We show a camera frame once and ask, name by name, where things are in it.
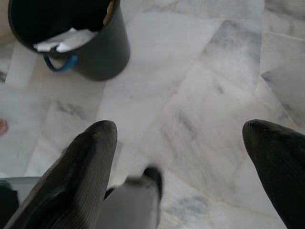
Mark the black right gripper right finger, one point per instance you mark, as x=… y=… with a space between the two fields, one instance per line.
x=281 y=167

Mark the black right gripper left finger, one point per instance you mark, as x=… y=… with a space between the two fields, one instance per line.
x=78 y=181

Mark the grey robot leg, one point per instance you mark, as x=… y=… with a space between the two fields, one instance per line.
x=133 y=205

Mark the person's bare foot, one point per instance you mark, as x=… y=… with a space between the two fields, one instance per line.
x=3 y=127

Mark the white crumpled paper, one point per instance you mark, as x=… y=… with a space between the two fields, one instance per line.
x=76 y=39
x=46 y=44

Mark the brown cardboard piece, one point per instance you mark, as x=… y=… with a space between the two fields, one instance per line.
x=109 y=12

